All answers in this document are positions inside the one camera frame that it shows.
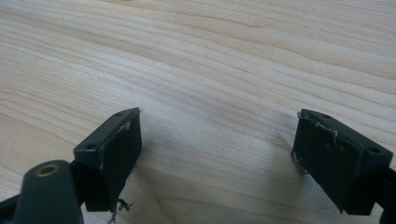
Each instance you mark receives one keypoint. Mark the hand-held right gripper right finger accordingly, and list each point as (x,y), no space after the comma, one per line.
(336,161)

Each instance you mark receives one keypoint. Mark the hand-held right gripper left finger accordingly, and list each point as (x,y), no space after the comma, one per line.
(115,155)

